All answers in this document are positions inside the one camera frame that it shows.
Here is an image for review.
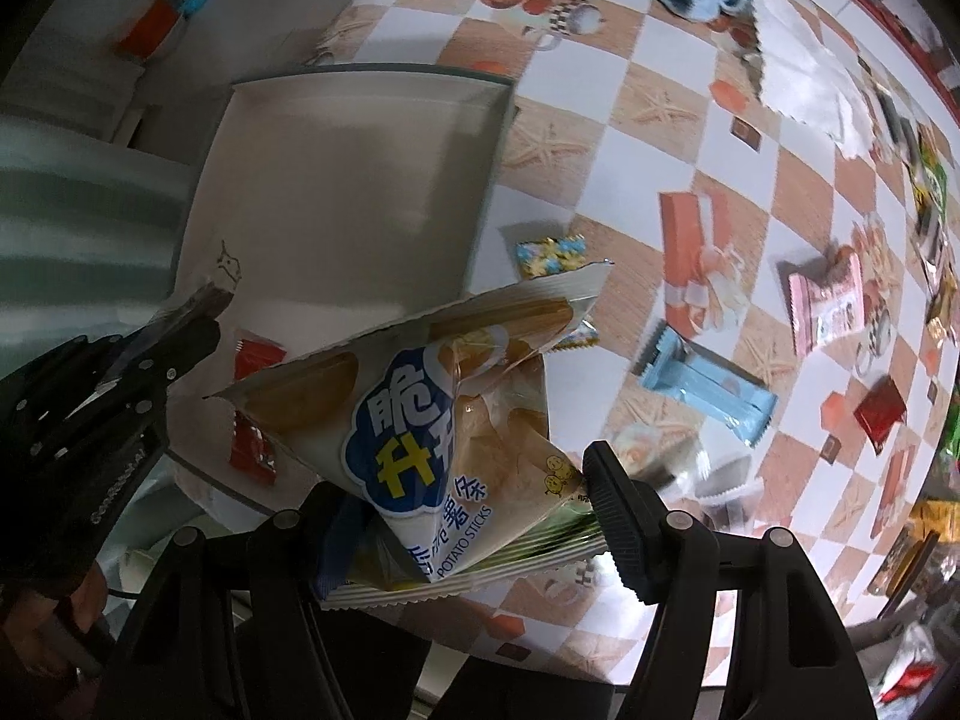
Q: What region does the red snack packet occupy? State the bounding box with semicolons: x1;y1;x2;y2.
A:
227;411;280;479
232;328;287;385

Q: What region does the potato sticks snack bag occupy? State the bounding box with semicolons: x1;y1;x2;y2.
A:
212;261;616;593

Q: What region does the small yellow candy packet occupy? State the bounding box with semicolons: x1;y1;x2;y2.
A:
550;317;599;355

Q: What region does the light blue snack bar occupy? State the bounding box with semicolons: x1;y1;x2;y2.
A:
632;317;779;449

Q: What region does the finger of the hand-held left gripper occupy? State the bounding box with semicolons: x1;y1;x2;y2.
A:
21;325;164;422
81;317;221;437

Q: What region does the pink snack packet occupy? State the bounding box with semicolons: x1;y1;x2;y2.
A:
775;246;865;359

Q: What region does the orange bucket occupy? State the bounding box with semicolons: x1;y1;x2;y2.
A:
115;0;186;62

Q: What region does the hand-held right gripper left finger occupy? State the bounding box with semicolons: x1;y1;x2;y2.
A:
94;480;430;720

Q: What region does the person's left hand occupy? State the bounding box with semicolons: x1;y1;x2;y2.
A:
0;574;112;700

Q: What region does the pile of assorted snack packets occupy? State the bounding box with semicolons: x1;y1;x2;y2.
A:
855;52;960;338

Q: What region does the yellow blue candy packet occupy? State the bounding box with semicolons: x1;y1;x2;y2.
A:
514;235;589;280

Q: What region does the white serrated snack packet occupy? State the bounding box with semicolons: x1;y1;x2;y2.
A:
692;456;760;509

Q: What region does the dark brown snack packet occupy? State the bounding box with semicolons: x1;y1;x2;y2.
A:
159;280;235;338

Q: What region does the white plastic bag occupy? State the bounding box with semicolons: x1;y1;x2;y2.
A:
752;0;880;160

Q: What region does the dark red square packet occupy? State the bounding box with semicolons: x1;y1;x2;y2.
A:
850;373;910;460

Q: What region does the green white striped snack bag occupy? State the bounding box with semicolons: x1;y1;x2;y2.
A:
321;506;612;611

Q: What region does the grey-green cloth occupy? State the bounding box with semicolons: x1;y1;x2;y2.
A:
0;114;200;320

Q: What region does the heap of colourful snack bags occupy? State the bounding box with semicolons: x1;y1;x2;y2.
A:
846;397;960;702

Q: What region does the checkered printed tablecloth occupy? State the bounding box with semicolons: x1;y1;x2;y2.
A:
304;0;960;691

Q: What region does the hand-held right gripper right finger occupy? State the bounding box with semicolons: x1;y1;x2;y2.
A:
583;441;880;720

